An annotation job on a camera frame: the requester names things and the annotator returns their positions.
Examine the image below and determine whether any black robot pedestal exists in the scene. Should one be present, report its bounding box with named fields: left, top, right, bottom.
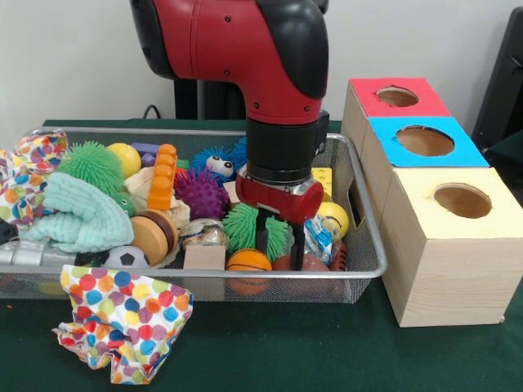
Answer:
left=173, top=0, right=330, bottom=121

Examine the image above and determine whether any small soccer ball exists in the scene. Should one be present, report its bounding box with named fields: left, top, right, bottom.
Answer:
left=102, top=244, right=151, bottom=270

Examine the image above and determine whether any small orange basketball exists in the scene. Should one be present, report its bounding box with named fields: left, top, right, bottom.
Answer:
left=226, top=248, right=273, bottom=271

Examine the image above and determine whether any green spiky rubber ball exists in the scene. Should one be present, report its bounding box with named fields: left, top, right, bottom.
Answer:
left=223, top=203, right=290, bottom=262
left=56, top=140, right=126, bottom=191

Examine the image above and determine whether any yellow ball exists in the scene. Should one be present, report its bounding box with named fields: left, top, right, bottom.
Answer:
left=316, top=202, right=351, bottom=239

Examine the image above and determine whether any colourful polka dot cloth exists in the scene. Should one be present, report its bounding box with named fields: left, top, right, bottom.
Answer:
left=52, top=264, right=194, bottom=385
left=0, top=130, right=69, bottom=228

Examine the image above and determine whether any dark green tablecloth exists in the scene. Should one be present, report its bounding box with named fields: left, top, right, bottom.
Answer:
left=0, top=118, right=523, bottom=392
left=484, top=130, right=523, bottom=172

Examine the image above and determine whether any shallow wire mesh bin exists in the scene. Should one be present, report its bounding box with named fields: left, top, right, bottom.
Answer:
left=0, top=127, right=388, bottom=304

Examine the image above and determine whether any mint green waffle cloth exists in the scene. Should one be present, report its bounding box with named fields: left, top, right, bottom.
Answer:
left=20, top=171, right=135, bottom=254

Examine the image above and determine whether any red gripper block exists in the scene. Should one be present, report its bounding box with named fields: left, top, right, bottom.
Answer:
left=235, top=169, right=325, bottom=272

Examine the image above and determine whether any purple spiky rubber ball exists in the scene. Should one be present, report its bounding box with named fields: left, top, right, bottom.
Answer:
left=174, top=167, right=230, bottom=221

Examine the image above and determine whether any wooden box with three holes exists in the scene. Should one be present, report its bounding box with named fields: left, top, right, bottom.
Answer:
left=340, top=77, right=523, bottom=327

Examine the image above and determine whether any blue spiky ball with eyes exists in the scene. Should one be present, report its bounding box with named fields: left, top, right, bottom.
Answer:
left=191, top=137, right=248, bottom=183

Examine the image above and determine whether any orange toy brick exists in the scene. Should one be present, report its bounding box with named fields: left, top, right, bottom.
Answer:
left=147, top=143, right=179, bottom=212

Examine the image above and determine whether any plain wooden block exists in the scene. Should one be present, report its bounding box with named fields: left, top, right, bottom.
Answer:
left=183, top=244, right=227, bottom=270

